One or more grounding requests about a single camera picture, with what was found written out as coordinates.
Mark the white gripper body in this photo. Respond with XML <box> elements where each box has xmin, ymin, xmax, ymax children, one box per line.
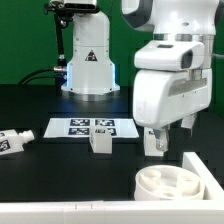
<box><xmin>133</xmin><ymin>41</ymin><xmax>212</xmax><ymax>130</ymax></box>

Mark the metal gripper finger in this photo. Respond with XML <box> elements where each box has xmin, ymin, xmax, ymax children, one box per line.
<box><xmin>181</xmin><ymin>113</ymin><xmax>197</xmax><ymax>134</ymax></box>
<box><xmin>154</xmin><ymin>127</ymin><xmax>169</xmax><ymax>152</ymax></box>

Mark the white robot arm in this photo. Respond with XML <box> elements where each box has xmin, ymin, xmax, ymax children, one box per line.
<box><xmin>63</xmin><ymin>0</ymin><xmax>224</xmax><ymax>152</ymax></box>

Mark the white L-shaped fence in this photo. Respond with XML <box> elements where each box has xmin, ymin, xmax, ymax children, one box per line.
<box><xmin>0</xmin><ymin>152</ymin><xmax>224</xmax><ymax>224</ymax></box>

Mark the white marker sheet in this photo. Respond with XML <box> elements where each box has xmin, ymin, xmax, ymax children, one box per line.
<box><xmin>43</xmin><ymin>117</ymin><xmax>140</xmax><ymax>139</ymax></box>

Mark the black cable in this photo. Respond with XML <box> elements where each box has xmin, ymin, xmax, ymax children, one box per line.
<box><xmin>18</xmin><ymin>67</ymin><xmax>68</xmax><ymax>86</ymax></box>

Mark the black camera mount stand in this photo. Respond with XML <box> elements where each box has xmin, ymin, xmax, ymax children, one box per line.
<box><xmin>44</xmin><ymin>0</ymin><xmax>84</xmax><ymax>66</ymax></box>

